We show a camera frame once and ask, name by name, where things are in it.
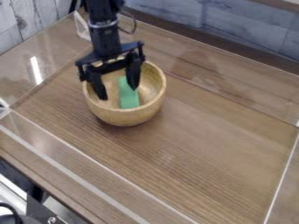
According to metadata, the green rectangular block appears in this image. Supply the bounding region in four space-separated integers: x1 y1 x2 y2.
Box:
117 76 140 109

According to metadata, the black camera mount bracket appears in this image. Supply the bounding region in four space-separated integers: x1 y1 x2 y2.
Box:
25 195 68 224

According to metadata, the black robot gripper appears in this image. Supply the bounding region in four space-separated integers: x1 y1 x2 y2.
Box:
75 0 145 101

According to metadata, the round wooden bowl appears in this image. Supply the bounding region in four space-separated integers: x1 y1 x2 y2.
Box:
81 60 167 127

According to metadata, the black cable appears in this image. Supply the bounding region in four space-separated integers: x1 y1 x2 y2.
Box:
0 202 24 224

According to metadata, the clear acrylic corner bracket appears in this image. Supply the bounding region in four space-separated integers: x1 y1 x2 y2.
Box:
73 11 91 41

